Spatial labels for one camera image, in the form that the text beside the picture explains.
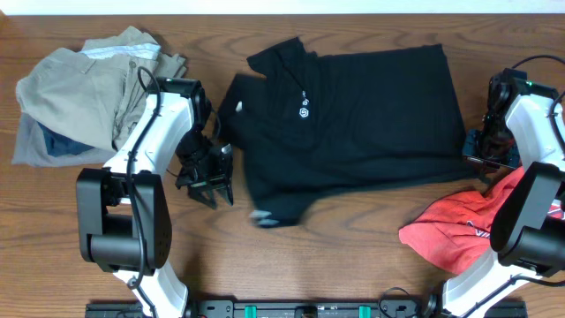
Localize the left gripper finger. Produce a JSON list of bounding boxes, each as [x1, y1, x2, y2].
[[216, 176, 234, 206], [188, 187, 217, 209]]

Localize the black polo shirt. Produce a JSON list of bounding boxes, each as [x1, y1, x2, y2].
[[219, 38, 474, 228]]

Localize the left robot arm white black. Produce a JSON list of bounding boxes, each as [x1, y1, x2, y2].
[[76, 67, 234, 317]]

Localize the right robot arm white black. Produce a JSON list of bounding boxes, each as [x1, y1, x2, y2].
[[419, 64, 564, 317]]

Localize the red printed t-shirt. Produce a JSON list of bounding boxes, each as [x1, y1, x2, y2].
[[398, 166, 565, 276]]

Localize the folded khaki pants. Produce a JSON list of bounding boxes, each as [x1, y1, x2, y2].
[[16, 26, 186, 151]]

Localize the folded navy garment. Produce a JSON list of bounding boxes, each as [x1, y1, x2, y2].
[[39, 123, 93, 157]]

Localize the folded grey garment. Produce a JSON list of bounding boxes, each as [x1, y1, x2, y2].
[[11, 113, 116, 167]]

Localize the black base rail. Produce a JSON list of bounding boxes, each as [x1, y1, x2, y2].
[[84, 295, 529, 318]]

